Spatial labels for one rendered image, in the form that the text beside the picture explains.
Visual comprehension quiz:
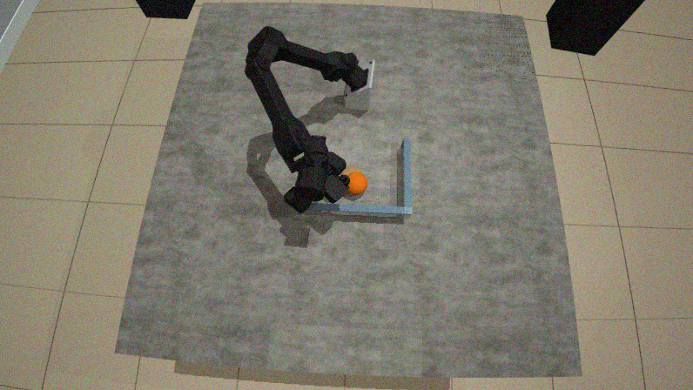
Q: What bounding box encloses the light blue l-shaped low wall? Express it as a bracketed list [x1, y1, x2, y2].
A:
[307, 138, 412, 215]

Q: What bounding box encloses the clear low wall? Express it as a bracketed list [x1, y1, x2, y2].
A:
[301, 140, 411, 220]

